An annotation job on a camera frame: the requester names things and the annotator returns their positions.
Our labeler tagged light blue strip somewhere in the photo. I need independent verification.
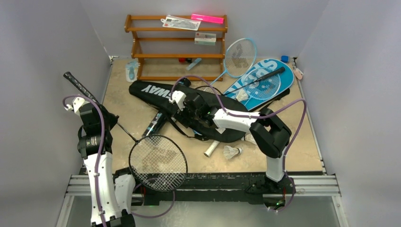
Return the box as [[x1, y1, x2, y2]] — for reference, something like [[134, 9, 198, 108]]
[[185, 58, 202, 71]]

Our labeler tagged small blue cube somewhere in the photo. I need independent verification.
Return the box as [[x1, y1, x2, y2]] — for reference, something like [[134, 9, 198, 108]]
[[280, 55, 289, 63]]

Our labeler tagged red black small object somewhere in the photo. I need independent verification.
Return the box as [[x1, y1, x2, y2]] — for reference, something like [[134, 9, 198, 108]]
[[178, 58, 192, 63]]

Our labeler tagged light blue badminton racket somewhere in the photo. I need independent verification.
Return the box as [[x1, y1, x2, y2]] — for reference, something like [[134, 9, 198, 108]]
[[212, 38, 257, 84]]

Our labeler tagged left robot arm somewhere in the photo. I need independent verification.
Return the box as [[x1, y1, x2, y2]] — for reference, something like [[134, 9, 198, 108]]
[[73, 97, 141, 227]]

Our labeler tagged white racket handle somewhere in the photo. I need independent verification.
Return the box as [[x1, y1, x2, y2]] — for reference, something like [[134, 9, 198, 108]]
[[204, 140, 220, 157]]

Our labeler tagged light blue packaged item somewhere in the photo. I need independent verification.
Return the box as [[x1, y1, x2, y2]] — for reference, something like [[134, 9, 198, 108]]
[[125, 60, 139, 82]]

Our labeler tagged white blister package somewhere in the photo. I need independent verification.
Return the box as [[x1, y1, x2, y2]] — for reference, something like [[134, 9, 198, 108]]
[[160, 15, 201, 31]]

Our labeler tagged white green box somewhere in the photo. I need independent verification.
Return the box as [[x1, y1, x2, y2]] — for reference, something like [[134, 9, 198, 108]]
[[194, 32, 217, 45]]

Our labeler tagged white shuttlecock near bag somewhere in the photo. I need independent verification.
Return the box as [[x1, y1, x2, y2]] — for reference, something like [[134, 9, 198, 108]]
[[235, 89, 249, 102]]

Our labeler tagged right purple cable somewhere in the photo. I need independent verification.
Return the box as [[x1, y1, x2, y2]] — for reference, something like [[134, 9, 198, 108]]
[[170, 75, 308, 214]]

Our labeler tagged pink bar on shelf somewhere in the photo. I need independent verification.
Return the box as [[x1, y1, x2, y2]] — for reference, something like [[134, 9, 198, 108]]
[[191, 14, 224, 24]]

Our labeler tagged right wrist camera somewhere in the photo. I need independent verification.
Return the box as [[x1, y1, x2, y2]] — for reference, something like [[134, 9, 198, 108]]
[[169, 91, 186, 111]]

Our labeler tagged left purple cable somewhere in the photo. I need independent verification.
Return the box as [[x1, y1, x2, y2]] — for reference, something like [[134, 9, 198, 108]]
[[62, 95, 175, 227]]

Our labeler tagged black badminton racket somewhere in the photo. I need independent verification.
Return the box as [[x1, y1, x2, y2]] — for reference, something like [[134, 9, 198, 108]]
[[63, 71, 188, 192]]

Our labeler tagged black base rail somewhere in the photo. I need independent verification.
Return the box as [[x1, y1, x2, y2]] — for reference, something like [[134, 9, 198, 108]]
[[66, 169, 341, 208]]

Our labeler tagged blue racket bag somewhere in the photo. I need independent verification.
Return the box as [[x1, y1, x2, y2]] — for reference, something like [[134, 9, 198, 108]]
[[223, 59, 295, 112]]

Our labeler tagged purple cable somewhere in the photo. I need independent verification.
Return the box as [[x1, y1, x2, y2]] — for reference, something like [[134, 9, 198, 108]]
[[170, 75, 308, 214], [62, 95, 175, 227]]

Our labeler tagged black Crossway racket bag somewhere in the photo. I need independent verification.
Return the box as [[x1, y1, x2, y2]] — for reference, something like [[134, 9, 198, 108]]
[[129, 80, 248, 143]]

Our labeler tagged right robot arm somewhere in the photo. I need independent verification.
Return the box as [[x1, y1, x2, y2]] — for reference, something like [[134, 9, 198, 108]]
[[169, 91, 292, 192]]

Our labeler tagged black shuttlecock tube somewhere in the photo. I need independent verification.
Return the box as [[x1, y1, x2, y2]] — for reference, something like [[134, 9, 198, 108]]
[[142, 112, 167, 137]]

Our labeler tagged wooden shelf rack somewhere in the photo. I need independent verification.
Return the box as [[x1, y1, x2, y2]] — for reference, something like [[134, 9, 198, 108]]
[[124, 14, 228, 81]]

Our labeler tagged small pink white object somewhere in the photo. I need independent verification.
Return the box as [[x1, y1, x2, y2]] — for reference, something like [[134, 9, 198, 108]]
[[294, 68, 303, 80]]

